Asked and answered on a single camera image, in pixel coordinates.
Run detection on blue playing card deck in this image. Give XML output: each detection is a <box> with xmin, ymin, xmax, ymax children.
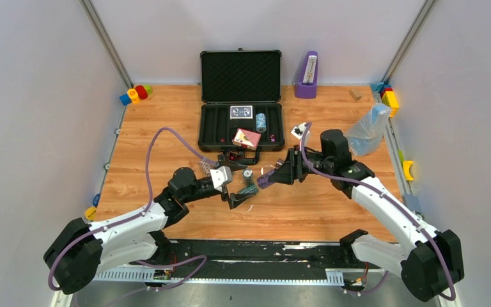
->
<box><xmin>230</xmin><ymin>106</ymin><xmax>254</xmax><ymax>120</ymax></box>

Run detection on yellow blue round tags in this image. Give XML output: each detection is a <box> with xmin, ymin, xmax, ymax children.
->
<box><xmin>84</xmin><ymin>193</ymin><xmax>101</xmax><ymax>221</ymax></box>

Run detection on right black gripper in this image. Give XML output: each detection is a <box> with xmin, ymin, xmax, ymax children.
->
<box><xmin>268</xmin><ymin>145</ymin><xmax>333</xmax><ymax>185</ymax></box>

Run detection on light blue chip stack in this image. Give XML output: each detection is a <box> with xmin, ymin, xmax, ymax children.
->
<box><xmin>255</xmin><ymin>113</ymin><xmax>267</xmax><ymax>134</ymax></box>

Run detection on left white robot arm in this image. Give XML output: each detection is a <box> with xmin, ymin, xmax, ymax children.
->
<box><xmin>43</xmin><ymin>154</ymin><xmax>250</xmax><ymax>294</ymax></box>

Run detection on purple metronome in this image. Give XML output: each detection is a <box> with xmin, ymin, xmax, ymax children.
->
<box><xmin>294</xmin><ymin>51</ymin><xmax>318</xmax><ymax>99</ymax></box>

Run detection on purple chip stack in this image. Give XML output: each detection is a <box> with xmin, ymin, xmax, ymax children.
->
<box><xmin>257</xmin><ymin>169</ymin><xmax>275</xmax><ymax>189</ymax></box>

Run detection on small wooden block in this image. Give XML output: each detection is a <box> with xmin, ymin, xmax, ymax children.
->
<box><xmin>349</xmin><ymin>89</ymin><xmax>362</xmax><ymax>101</ymax></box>

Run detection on red playing card box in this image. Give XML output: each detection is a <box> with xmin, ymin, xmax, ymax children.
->
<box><xmin>232</xmin><ymin>129</ymin><xmax>261</xmax><ymax>150</ymax></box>

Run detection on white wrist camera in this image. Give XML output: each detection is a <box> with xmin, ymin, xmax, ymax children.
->
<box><xmin>211</xmin><ymin>167</ymin><xmax>233</xmax><ymax>192</ymax></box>
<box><xmin>291</xmin><ymin>122</ymin><xmax>311</xmax><ymax>141</ymax></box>

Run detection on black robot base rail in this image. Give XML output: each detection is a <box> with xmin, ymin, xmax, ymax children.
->
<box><xmin>93</xmin><ymin>239</ymin><xmax>382</xmax><ymax>289</ymax></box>

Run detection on clear plastic bag blue contents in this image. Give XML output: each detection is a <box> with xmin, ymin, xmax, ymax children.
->
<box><xmin>344</xmin><ymin>103</ymin><xmax>393</xmax><ymax>157</ymax></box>

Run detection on black red case tag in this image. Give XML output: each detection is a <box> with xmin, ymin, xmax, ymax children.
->
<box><xmin>228</xmin><ymin>152</ymin><xmax>246</xmax><ymax>165</ymax></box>

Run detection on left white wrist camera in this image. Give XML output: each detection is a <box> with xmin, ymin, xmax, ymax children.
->
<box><xmin>211</xmin><ymin>167</ymin><xmax>233</xmax><ymax>192</ymax></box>

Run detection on coloured toy blocks stack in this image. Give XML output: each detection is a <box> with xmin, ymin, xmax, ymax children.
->
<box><xmin>370</xmin><ymin>82</ymin><xmax>400</xmax><ymax>118</ymax></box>

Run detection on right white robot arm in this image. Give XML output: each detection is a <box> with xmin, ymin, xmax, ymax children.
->
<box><xmin>258</xmin><ymin>123</ymin><xmax>464</xmax><ymax>302</ymax></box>

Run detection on clear round dealer button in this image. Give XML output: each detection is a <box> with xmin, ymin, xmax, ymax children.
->
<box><xmin>260</xmin><ymin>164</ymin><xmax>276</xmax><ymax>175</ymax></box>

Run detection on coloured toy cylinders cluster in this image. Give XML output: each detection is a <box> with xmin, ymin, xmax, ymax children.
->
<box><xmin>119</xmin><ymin>84</ymin><xmax>153</xmax><ymax>106</ymax></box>

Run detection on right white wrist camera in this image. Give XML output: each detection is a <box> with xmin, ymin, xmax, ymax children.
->
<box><xmin>291</xmin><ymin>122</ymin><xmax>311</xmax><ymax>141</ymax></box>

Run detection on black poker set case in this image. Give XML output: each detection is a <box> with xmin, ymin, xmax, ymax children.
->
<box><xmin>198</xmin><ymin>50</ymin><xmax>285</xmax><ymax>165</ymax></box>

